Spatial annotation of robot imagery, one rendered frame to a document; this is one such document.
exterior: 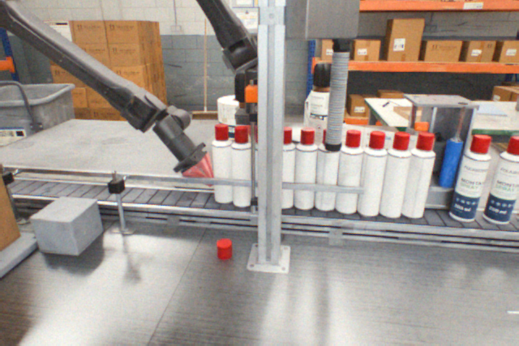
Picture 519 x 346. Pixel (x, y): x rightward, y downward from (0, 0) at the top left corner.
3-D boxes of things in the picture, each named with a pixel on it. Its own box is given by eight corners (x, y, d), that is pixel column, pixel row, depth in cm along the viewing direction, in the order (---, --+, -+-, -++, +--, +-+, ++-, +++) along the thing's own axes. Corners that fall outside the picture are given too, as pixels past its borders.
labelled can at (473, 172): (467, 212, 78) (489, 133, 71) (478, 224, 74) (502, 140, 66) (445, 211, 79) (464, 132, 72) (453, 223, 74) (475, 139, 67)
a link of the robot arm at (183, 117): (123, 120, 77) (143, 94, 75) (144, 108, 88) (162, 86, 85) (162, 152, 79) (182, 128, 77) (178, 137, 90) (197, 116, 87)
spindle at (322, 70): (329, 129, 139) (335, 61, 129) (331, 135, 131) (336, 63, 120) (308, 128, 140) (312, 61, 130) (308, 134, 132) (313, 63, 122)
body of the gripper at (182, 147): (208, 147, 85) (190, 124, 83) (196, 161, 76) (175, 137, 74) (190, 159, 87) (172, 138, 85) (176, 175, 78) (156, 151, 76)
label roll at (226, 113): (240, 143, 125) (239, 107, 120) (209, 132, 139) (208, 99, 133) (275, 132, 139) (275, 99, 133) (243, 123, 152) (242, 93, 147)
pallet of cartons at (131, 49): (173, 121, 479) (163, 21, 429) (156, 138, 403) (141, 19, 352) (94, 121, 481) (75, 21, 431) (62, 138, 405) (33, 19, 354)
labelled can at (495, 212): (500, 215, 77) (525, 134, 70) (513, 227, 73) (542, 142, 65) (478, 213, 78) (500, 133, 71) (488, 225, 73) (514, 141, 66)
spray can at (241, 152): (255, 200, 84) (255, 125, 77) (248, 210, 80) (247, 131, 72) (237, 197, 86) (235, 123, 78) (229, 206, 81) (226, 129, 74)
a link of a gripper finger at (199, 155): (225, 173, 85) (203, 145, 83) (219, 185, 78) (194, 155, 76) (206, 185, 87) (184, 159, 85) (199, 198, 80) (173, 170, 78)
